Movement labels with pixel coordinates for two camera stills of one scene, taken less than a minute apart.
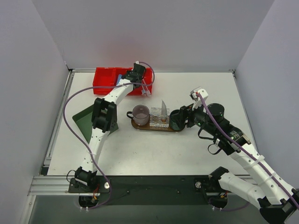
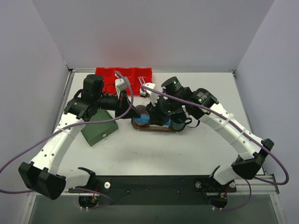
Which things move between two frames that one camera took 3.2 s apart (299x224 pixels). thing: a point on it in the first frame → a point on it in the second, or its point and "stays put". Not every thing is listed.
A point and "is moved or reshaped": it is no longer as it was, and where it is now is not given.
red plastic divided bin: (105, 76) stays put
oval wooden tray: (148, 128) stays put
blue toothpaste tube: (119, 76) is moved or reshaped
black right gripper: (184, 115) → (156, 113)
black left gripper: (139, 69) → (123, 104)
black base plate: (148, 190) stays put
